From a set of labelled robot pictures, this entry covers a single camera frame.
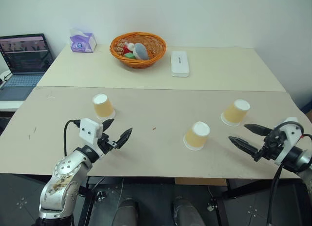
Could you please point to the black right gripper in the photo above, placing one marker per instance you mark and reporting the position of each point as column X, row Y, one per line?
column 271, row 145

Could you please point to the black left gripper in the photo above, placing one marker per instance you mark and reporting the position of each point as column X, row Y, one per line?
column 105, row 143

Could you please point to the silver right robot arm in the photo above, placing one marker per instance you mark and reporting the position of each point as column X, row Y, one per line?
column 306, row 160

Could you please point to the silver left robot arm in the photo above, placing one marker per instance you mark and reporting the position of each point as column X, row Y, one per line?
column 64, row 172

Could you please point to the yellow paper cup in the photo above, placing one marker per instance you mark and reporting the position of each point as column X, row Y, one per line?
column 196, row 137
column 103, row 109
column 234, row 112

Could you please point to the brown cardboard box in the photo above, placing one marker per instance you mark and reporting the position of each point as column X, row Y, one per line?
column 201, row 181

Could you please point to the green block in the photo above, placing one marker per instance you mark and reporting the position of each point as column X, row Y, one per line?
column 130, row 56

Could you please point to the dark grey rounded shape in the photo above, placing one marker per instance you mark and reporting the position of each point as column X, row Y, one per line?
column 125, row 212
column 187, row 212

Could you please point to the white and red plush toy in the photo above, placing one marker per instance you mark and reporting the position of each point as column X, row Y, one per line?
column 128, row 47

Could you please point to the grey plush toy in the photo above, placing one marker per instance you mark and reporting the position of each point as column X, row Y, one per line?
column 142, row 50

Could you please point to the orange woven basket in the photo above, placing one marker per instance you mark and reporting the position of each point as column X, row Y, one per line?
column 156, row 53

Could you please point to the white plastic case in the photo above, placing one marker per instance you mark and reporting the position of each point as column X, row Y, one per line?
column 180, row 64

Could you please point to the purple tissue box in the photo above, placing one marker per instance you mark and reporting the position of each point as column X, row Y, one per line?
column 81, row 42

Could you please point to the open laptop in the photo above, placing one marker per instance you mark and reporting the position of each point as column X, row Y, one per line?
column 23, row 60

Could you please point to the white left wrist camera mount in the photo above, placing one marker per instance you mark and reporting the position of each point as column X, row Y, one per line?
column 89, row 129

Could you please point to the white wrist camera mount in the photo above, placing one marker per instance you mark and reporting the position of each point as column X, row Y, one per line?
column 89, row 129
column 292, row 134

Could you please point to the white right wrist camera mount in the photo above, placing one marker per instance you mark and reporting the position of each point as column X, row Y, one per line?
column 292, row 134

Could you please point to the black table frame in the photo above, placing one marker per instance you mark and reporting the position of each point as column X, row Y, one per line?
column 86, row 201

